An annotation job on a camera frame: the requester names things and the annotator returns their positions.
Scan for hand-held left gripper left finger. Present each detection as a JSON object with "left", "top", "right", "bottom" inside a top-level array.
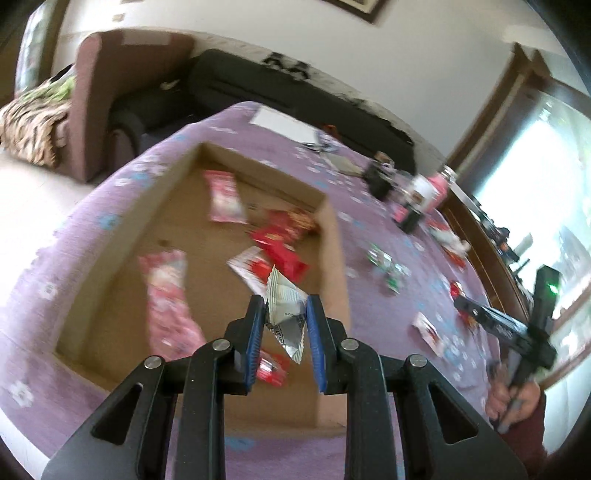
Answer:
[{"left": 41, "top": 295, "right": 269, "bottom": 480}]

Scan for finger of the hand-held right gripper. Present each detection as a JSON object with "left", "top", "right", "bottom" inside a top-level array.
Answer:
[{"left": 454, "top": 295, "right": 529, "bottom": 341}]

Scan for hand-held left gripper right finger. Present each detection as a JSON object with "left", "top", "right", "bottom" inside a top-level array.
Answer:
[{"left": 305, "top": 295, "right": 529, "bottom": 480}]

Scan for green white triangular snack packet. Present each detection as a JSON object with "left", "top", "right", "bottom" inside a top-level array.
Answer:
[
  {"left": 367, "top": 244, "right": 393, "bottom": 271},
  {"left": 265, "top": 265, "right": 309, "bottom": 365},
  {"left": 383, "top": 265, "right": 409, "bottom": 294}
]

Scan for white red snack packet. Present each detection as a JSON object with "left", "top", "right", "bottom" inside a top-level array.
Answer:
[
  {"left": 226, "top": 246, "right": 273, "bottom": 294},
  {"left": 412, "top": 313, "right": 446, "bottom": 358}
]

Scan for long pink snack packet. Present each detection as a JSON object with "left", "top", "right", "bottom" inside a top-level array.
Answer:
[{"left": 137, "top": 249, "right": 206, "bottom": 361}]

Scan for red yellow snack packet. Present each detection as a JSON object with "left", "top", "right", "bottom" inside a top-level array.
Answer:
[{"left": 252, "top": 210, "right": 305, "bottom": 245}]

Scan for red brown triangular snack packet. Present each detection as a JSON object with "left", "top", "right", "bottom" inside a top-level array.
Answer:
[{"left": 286, "top": 208, "right": 321, "bottom": 234}]

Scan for short pink snack packet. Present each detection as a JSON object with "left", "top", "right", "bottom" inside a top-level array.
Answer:
[{"left": 202, "top": 170, "right": 250, "bottom": 226}]

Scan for cardboard box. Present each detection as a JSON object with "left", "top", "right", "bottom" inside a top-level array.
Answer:
[{"left": 53, "top": 142, "right": 352, "bottom": 428}]

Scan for person's right forearm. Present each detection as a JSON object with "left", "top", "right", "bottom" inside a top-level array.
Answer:
[{"left": 501, "top": 392, "right": 548, "bottom": 480}]

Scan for person's right hand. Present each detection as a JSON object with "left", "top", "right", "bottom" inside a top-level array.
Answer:
[{"left": 487, "top": 362, "right": 543, "bottom": 432}]

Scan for wooden cabinet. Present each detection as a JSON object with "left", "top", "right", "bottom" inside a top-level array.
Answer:
[{"left": 438, "top": 180, "right": 532, "bottom": 319}]

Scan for white cloth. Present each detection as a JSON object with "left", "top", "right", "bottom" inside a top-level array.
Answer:
[{"left": 429, "top": 222, "right": 472, "bottom": 259}]

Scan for floral purple tablecloth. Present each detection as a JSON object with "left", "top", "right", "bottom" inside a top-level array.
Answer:
[{"left": 0, "top": 100, "right": 509, "bottom": 480}]

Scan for black object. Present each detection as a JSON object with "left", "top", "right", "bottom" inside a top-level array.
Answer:
[{"left": 394, "top": 203, "right": 423, "bottom": 234}]

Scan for pink sleeved bottle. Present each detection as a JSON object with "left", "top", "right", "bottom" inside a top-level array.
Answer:
[{"left": 431, "top": 166, "right": 458, "bottom": 208}]

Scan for white plastic jar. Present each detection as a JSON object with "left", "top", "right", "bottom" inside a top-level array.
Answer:
[{"left": 409, "top": 174, "right": 435, "bottom": 208}]

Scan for black holder device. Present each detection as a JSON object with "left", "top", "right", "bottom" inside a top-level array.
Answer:
[{"left": 362, "top": 159, "right": 398, "bottom": 201}]

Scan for grey pad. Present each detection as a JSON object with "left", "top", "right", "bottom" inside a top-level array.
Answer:
[{"left": 323, "top": 154, "right": 365, "bottom": 176}]

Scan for white paper sheet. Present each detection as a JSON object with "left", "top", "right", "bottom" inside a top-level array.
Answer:
[{"left": 249, "top": 107, "right": 324, "bottom": 146}]

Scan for black sofa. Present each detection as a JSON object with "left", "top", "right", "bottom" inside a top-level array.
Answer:
[{"left": 111, "top": 48, "right": 416, "bottom": 174}]

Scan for brown armchair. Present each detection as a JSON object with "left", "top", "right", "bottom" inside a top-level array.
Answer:
[{"left": 69, "top": 30, "right": 195, "bottom": 183}]

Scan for patterned blanket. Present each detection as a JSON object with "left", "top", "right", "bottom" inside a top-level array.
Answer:
[{"left": 0, "top": 76, "right": 77, "bottom": 167}]

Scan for green cushion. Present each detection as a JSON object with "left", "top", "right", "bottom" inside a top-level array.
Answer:
[{"left": 16, "top": 0, "right": 56, "bottom": 93}]

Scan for framed wall picture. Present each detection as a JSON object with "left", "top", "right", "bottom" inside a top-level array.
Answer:
[{"left": 318, "top": 0, "right": 389, "bottom": 24}]

